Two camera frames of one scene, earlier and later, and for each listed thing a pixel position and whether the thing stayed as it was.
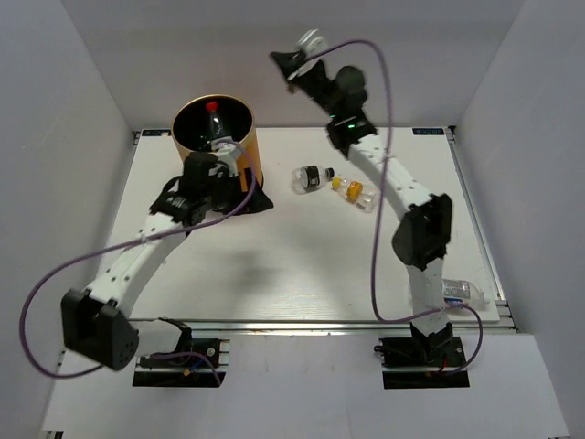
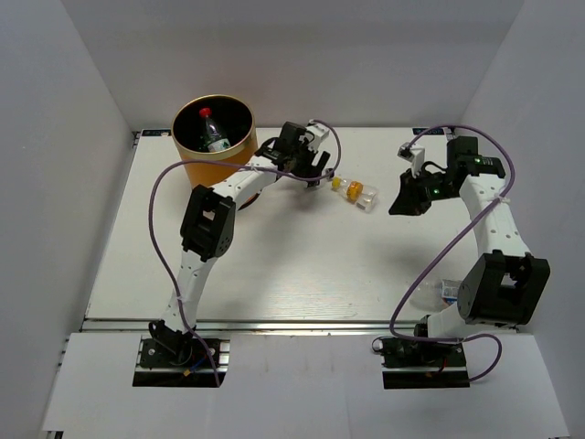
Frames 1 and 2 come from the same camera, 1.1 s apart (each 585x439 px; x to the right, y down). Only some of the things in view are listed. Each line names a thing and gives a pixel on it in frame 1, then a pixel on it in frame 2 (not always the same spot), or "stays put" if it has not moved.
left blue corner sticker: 156,133 stays put
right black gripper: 289,61 to 409,200
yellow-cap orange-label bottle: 355,193 stays put
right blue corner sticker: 428,131 stays put
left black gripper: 260,202 to 309,172
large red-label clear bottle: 216,124 to 211,137
